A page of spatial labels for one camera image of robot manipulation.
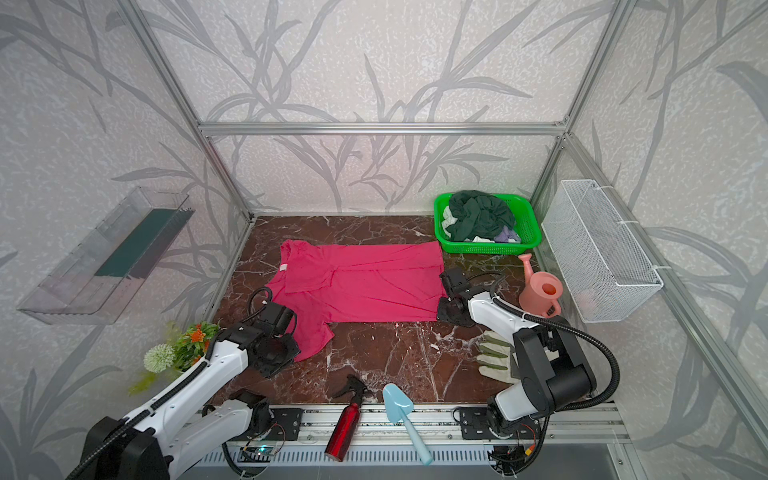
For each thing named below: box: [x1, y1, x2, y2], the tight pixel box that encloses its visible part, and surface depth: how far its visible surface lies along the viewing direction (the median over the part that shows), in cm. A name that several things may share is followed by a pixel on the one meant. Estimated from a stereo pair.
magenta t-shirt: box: [268, 240, 447, 362], surface depth 103 cm
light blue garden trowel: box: [383, 383, 432, 466], surface depth 78 cm
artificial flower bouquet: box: [129, 322, 220, 396], surface depth 72 cm
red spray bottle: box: [324, 374, 367, 462], surface depth 74 cm
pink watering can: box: [518, 253, 564, 319], surface depth 88 cm
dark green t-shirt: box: [446, 190, 515, 242], surface depth 109 cm
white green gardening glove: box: [477, 330, 515, 384], surface depth 85 cm
